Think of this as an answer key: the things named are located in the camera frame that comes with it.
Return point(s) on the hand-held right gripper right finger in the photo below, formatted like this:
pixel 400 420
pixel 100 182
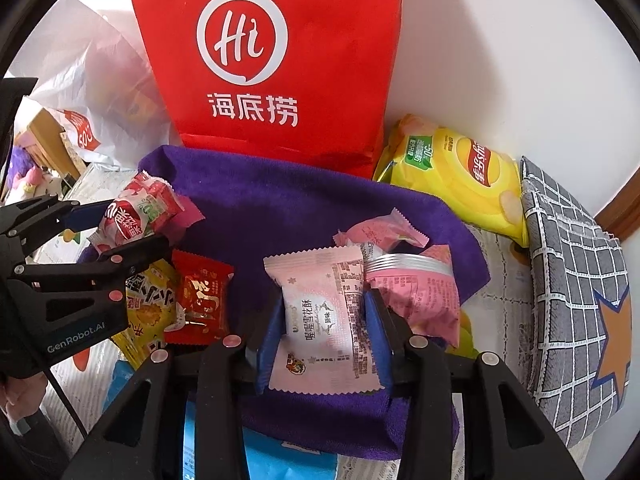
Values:
pixel 380 345

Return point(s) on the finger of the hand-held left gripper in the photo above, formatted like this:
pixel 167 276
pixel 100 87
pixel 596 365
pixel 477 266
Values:
pixel 130 255
pixel 85 215

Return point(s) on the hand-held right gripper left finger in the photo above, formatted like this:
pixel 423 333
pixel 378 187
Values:
pixel 270 355

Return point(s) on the red white snack packet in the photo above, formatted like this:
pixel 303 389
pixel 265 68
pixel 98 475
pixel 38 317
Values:
pixel 135 215

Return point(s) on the pale pink nougat packet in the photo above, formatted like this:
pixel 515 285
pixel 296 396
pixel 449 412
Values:
pixel 320 320

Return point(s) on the pink peach snack packet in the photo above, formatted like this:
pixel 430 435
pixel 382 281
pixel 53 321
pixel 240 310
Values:
pixel 380 230

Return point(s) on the person's left hand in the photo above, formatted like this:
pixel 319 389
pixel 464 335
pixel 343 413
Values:
pixel 25 400

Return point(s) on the yellow triangular snack packet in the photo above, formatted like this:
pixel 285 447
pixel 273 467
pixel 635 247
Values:
pixel 145 310

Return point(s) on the pink silver-banded snack packet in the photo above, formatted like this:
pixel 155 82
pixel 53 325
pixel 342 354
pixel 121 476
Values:
pixel 420 300

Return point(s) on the magenta snack packet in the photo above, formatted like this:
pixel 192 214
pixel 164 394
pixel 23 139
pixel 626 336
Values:
pixel 187 220

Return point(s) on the pastel printed blanket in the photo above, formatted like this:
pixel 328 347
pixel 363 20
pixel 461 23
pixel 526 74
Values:
pixel 30 175

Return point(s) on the red candy packet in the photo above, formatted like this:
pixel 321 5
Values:
pixel 200 295

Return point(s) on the wooden headboard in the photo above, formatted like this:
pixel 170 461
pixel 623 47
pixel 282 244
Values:
pixel 45 130

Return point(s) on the blue tissue pack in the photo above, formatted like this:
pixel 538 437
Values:
pixel 290 465

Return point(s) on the white plastic shopping bag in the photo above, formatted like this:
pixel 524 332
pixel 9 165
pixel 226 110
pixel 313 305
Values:
pixel 100 85

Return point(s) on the purple towel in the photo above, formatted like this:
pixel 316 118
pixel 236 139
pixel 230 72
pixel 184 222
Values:
pixel 275 210

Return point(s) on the yellow chip bag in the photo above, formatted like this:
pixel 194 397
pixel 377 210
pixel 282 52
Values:
pixel 450 195

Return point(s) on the grey checked pouch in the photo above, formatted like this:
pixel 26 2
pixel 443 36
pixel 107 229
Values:
pixel 565 285

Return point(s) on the red paper bag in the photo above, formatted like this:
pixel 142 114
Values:
pixel 300 60

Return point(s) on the brown wooden door frame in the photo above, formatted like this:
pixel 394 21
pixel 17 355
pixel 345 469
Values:
pixel 625 215

